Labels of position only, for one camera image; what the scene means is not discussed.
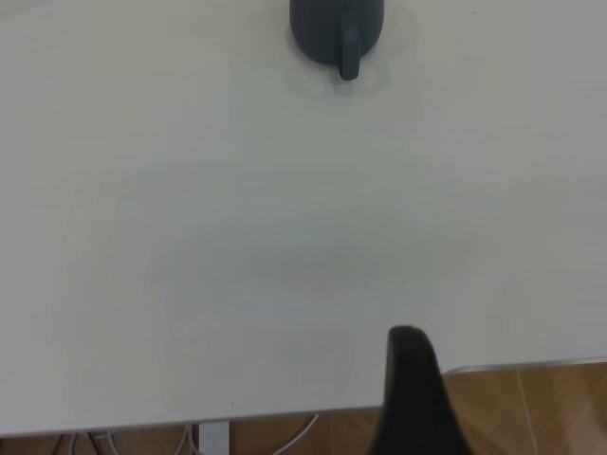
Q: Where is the dark grey ceramic mug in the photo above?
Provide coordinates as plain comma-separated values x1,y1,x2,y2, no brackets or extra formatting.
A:
288,0,386,82

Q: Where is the grey metal table leg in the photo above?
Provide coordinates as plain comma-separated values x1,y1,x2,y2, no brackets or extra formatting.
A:
198,420,232,455

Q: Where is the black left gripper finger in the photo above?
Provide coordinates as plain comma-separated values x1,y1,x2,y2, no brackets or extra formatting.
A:
369,325,475,455

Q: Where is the white cable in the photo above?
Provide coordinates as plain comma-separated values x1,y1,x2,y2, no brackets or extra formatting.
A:
265,414,320,455
87,428,118,455
175,423,200,455

